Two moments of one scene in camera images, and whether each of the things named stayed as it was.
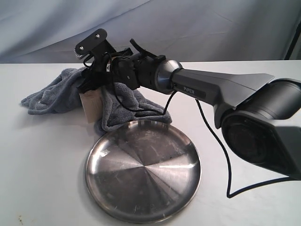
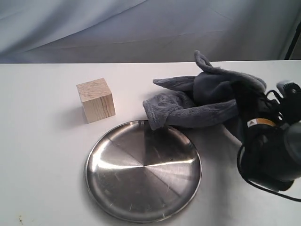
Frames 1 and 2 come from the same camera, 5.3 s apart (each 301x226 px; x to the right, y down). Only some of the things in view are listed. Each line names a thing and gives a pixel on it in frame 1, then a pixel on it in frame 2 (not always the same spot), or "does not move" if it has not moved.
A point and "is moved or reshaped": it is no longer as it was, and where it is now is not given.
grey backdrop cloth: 48,31 does not move
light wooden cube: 92,101 does not move
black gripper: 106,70 → 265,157
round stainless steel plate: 144,172 does not move
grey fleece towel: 120,104 is moved or reshaped
